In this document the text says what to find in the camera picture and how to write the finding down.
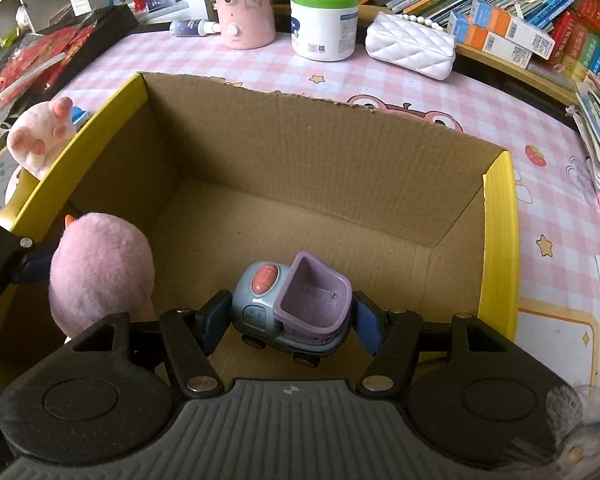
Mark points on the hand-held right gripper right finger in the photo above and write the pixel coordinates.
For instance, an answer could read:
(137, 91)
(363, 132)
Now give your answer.
(367, 325)

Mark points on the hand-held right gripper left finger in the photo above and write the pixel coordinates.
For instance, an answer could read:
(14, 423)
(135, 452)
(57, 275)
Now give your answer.
(214, 322)

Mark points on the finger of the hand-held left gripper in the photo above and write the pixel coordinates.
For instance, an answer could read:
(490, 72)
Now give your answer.
(5, 255)

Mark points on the grey and purple toy car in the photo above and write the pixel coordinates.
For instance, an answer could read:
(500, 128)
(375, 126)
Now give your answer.
(260, 305)

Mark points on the round pink plush toy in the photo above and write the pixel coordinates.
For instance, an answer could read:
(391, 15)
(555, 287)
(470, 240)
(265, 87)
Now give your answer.
(100, 270)

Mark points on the pink paw plush toy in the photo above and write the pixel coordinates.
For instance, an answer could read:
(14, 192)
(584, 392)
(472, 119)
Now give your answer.
(30, 145)

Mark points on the yellow cardboard box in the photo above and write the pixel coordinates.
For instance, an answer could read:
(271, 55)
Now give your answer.
(305, 160)

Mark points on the white alarm clock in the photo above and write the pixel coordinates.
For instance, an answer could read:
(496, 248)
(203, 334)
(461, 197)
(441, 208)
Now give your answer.
(0, 180)

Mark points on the small blue toy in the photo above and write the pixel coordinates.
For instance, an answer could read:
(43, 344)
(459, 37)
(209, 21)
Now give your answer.
(81, 116)

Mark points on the pile of red packets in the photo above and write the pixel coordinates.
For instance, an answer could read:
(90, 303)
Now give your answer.
(35, 60)

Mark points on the pink checked tablecloth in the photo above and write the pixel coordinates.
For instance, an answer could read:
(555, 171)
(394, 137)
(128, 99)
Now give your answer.
(555, 240)

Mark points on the black tray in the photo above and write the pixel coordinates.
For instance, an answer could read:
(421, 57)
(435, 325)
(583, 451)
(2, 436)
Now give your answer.
(115, 20)

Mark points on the white quilted handbag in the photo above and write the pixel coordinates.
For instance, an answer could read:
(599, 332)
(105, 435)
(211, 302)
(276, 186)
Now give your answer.
(410, 45)

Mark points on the small blue spray bottle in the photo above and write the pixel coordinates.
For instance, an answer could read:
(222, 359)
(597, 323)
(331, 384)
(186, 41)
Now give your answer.
(192, 27)

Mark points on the white jar with green lid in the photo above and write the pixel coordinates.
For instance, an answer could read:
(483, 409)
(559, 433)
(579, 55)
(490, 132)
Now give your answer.
(320, 25)

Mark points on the white orange and blue carton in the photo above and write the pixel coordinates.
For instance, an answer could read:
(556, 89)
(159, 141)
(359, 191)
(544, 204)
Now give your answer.
(485, 40)
(512, 22)

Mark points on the pink cartoon cylinder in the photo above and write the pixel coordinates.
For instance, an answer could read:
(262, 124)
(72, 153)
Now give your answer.
(242, 10)

